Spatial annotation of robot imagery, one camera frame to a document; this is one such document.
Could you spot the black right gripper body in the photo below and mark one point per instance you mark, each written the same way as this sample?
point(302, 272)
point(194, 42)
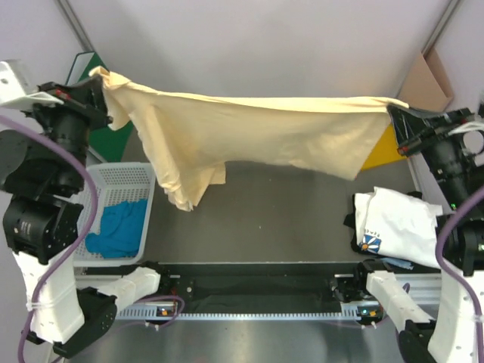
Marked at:
point(447, 151)

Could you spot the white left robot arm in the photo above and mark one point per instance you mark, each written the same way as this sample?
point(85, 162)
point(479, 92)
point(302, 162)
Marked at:
point(41, 172)

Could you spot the white folded t shirt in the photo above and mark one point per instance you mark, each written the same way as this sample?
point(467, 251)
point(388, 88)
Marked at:
point(396, 225)

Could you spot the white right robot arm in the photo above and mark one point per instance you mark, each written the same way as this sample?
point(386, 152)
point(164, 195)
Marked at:
point(456, 335)

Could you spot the green binder folder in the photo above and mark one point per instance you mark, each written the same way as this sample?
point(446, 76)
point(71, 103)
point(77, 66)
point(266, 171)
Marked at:
point(106, 144)

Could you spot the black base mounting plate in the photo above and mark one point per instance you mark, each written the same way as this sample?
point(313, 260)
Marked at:
point(260, 286)

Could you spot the white plastic basket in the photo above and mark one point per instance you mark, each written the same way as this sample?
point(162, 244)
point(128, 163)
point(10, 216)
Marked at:
point(115, 183)

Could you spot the cream yellow t shirt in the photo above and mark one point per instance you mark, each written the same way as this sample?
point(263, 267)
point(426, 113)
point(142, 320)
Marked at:
point(189, 138)

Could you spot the beige cardboard folder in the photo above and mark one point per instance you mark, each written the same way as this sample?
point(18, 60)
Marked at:
point(427, 85)

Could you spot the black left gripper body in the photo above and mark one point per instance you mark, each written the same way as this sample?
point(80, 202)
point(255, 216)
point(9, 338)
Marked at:
point(69, 123)

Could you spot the blue t shirt in basket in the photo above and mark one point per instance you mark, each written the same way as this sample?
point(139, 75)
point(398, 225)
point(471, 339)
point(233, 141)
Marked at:
point(120, 230)

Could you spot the aluminium frame rail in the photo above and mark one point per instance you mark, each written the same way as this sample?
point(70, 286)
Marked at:
point(425, 289)

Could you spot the yellow plastic folder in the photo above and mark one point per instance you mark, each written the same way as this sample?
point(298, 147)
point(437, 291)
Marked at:
point(384, 152)

